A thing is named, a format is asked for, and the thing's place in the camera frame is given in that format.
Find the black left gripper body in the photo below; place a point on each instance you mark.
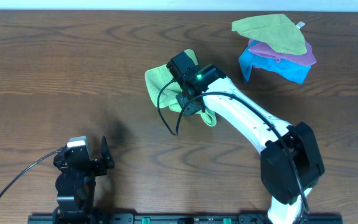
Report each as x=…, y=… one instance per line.
x=94, y=166

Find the light green microfiber cloth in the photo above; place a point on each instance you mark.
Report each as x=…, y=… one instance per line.
x=156, y=79

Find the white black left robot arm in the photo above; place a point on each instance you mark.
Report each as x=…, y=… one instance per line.
x=76, y=184

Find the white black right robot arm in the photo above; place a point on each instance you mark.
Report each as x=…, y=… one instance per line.
x=290, y=160

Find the purple cloth in pile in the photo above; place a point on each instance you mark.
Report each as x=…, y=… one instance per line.
x=264, y=50

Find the olive green cloth on pile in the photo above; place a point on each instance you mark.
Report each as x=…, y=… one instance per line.
x=276, y=30

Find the blue cloth in pile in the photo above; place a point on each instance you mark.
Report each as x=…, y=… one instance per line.
x=288, y=70

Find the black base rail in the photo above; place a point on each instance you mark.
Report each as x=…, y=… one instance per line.
x=127, y=218

